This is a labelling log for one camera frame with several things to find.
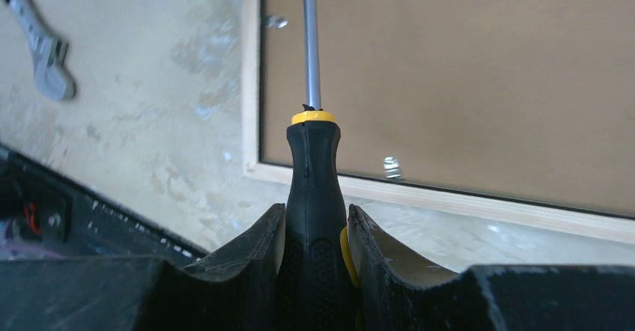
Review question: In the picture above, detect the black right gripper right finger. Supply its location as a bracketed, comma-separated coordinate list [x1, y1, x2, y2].
[348, 205, 634, 330]

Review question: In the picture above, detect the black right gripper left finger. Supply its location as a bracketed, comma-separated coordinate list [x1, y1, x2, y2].
[1, 204, 285, 330]

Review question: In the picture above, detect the yellow black flathead screwdriver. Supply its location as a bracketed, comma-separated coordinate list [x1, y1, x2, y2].
[274, 0, 359, 330]

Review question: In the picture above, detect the black wooden picture frame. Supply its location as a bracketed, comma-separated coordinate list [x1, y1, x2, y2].
[240, 0, 635, 246]

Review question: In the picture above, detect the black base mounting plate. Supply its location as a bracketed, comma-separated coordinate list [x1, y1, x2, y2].
[1, 146, 206, 267]

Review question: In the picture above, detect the red handled adjustable wrench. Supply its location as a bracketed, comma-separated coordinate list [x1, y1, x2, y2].
[4, 0, 76, 101]

